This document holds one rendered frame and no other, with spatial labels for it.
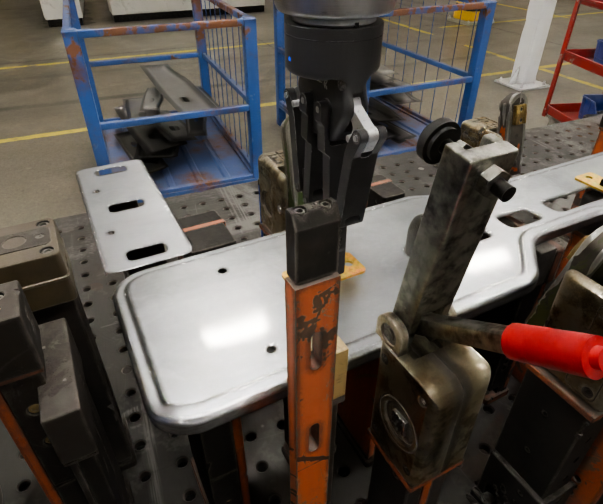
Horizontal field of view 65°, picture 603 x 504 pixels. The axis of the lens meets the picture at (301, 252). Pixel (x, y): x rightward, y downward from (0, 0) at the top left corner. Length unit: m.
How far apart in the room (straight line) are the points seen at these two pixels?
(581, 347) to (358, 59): 0.24
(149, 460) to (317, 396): 0.45
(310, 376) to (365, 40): 0.24
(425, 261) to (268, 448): 0.48
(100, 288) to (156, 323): 0.58
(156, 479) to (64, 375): 0.31
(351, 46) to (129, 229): 0.37
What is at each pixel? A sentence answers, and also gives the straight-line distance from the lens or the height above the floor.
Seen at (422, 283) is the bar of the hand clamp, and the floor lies 1.12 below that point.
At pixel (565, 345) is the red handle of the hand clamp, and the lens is 0.28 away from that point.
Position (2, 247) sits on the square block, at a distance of 0.54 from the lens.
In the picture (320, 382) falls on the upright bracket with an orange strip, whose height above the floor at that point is 1.07.
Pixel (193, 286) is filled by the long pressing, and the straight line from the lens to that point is 0.51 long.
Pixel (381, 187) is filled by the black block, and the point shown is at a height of 0.99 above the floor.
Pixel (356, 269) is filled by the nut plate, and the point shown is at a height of 1.02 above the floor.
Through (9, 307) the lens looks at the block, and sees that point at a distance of 0.42.
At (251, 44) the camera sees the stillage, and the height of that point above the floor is 0.84.
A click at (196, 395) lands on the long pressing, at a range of 0.41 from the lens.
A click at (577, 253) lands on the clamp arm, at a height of 1.08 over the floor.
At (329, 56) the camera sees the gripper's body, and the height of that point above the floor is 1.24.
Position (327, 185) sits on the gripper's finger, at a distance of 0.42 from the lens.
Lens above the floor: 1.32
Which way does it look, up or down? 35 degrees down
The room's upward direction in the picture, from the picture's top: straight up
